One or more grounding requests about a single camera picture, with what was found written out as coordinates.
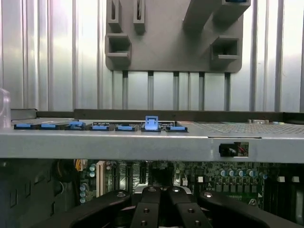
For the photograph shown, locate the blue slot retention clip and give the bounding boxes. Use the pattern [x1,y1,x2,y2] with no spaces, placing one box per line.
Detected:
[167,125,188,133]
[66,120,86,131]
[91,124,111,131]
[14,123,36,130]
[142,115,162,132]
[40,123,60,130]
[115,125,136,132]

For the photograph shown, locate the grey plastic parts rack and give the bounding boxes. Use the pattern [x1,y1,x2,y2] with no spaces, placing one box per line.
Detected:
[104,0,252,73]

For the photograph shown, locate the white expansion slot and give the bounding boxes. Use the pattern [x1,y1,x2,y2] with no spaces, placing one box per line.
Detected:
[95,161,105,190]

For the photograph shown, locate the long black expansion slot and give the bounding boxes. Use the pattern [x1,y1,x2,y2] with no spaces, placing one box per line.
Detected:
[126,163,133,184]
[112,162,120,185]

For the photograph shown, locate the black and yellow power wire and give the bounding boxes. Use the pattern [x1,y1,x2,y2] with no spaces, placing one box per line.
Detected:
[56,159,76,181]

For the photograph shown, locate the short black expansion slot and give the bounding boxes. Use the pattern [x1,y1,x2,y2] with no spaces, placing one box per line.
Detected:
[139,163,147,185]

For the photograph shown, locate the RAM slot with white latches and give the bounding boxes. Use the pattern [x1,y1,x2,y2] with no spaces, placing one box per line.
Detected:
[291,176,300,209]
[276,176,285,207]

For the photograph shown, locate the open dark PC case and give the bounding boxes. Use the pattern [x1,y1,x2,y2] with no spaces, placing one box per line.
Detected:
[0,87,304,228]

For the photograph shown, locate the green motherboard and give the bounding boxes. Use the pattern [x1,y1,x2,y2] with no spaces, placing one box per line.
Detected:
[75,159,304,214]

